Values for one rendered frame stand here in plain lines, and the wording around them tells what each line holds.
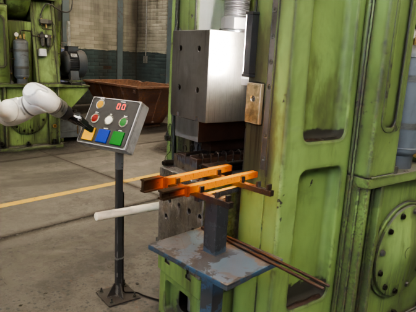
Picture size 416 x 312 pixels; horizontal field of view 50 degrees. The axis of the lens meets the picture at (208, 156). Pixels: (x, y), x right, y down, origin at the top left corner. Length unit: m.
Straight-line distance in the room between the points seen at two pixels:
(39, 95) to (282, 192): 1.12
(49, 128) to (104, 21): 5.03
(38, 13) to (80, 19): 4.06
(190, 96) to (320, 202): 0.78
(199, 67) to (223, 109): 0.22
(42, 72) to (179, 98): 4.93
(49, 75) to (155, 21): 5.02
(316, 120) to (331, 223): 0.51
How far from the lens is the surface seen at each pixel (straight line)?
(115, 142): 2.39
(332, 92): 2.07
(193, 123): 2.05
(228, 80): 2.02
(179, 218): 2.12
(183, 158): 2.14
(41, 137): 6.98
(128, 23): 11.86
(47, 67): 6.98
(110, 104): 2.53
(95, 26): 11.31
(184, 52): 2.11
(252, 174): 1.69
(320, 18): 1.98
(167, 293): 2.43
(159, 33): 11.33
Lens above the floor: 1.45
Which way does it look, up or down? 13 degrees down
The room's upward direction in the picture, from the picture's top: 3 degrees clockwise
